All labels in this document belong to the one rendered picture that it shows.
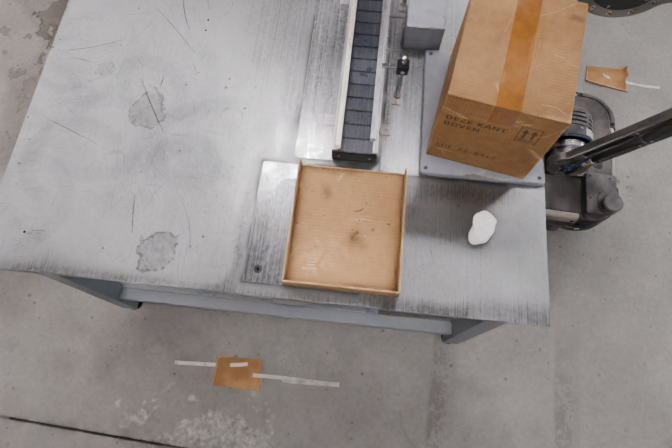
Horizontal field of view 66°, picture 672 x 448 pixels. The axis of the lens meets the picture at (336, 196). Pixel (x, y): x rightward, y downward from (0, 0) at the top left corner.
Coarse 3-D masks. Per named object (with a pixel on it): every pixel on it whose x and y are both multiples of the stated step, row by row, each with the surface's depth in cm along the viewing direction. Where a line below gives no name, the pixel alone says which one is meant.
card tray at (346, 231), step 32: (320, 192) 123; (352, 192) 123; (384, 192) 123; (320, 224) 120; (352, 224) 120; (384, 224) 120; (288, 256) 118; (320, 256) 118; (352, 256) 118; (384, 256) 118; (320, 288) 115; (352, 288) 111; (384, 288) 115
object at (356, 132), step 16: (368, 0) 139; (368, 16) 137; (368, 32) 135; (352, 48) 133; (368, 48) 133; (352, 64) 131; (368, 64) 131; (352, 80) 129; (368, 80) 129; (352, 96) 128; (368, 96) 128; (352, 112) 126; (368, 112) 126; (352, 128) 124; (368, 128) 124; (352, 144) 123; (368, 144) 123
